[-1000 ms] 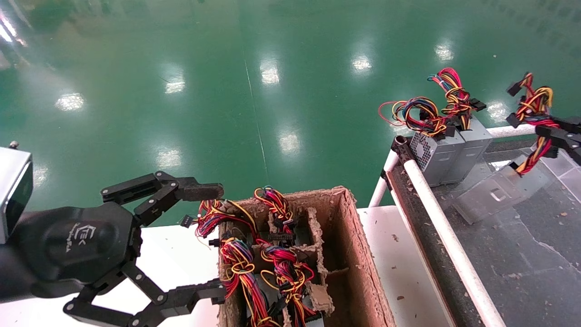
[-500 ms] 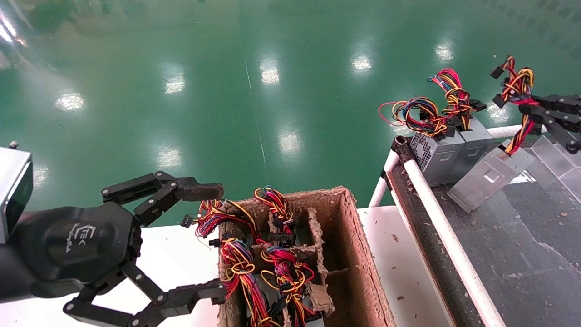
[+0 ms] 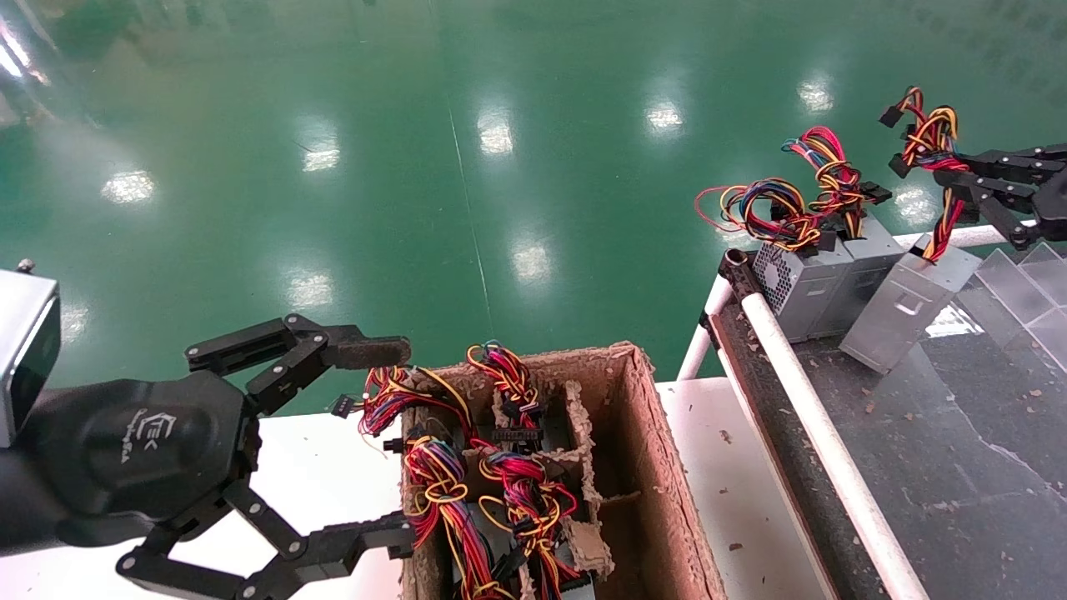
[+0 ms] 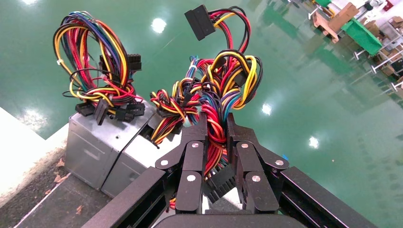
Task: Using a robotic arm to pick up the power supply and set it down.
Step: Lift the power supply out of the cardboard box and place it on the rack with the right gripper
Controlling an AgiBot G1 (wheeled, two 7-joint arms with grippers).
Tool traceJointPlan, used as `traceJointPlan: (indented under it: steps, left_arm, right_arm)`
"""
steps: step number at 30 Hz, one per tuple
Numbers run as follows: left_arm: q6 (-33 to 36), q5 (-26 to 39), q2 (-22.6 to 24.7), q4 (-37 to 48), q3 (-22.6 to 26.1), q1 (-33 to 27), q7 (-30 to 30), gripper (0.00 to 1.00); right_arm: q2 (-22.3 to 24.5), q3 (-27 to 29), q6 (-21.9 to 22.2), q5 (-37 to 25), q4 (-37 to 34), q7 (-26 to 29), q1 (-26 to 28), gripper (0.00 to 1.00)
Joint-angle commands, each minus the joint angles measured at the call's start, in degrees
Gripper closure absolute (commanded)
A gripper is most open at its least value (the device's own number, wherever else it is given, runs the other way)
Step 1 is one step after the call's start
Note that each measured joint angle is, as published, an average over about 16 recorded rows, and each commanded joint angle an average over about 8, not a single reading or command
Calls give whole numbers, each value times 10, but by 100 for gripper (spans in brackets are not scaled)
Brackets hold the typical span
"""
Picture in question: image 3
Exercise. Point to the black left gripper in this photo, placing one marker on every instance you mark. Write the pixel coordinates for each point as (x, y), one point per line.
(125, 450)

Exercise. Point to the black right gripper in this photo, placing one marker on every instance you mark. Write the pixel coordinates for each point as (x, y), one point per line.
(1054, 204)

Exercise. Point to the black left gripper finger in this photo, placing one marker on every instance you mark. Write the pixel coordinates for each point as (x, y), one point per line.
(358, 350)
(358, 537)

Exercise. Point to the brown cardboard box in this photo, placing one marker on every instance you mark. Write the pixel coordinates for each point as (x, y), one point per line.
(642, 433)

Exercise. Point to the black conveyor belt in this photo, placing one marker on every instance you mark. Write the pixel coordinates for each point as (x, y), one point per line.
(959, 467)

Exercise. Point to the grey vented power supply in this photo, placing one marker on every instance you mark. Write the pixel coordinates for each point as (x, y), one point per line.
(800, 287)

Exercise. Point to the white printed label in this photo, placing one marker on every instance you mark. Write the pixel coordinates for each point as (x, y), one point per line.
(959, 321)

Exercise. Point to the long white rail tube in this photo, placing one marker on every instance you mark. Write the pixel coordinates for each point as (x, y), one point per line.
(907, 242)

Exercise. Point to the short white support tube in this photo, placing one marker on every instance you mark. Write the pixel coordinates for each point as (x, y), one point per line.
(704, 333)

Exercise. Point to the clear plastic panel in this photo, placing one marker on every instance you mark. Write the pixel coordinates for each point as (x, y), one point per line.
(1050, 275)
(1013, 287)
(1052, 337)

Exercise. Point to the cardboard divider insert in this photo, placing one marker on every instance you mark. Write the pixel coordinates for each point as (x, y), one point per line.
(579, 433)

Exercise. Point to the white rail with black cap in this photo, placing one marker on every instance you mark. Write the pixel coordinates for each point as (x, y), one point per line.
(800, 392)

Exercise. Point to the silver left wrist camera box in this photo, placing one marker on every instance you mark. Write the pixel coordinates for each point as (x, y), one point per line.
(25, 350)

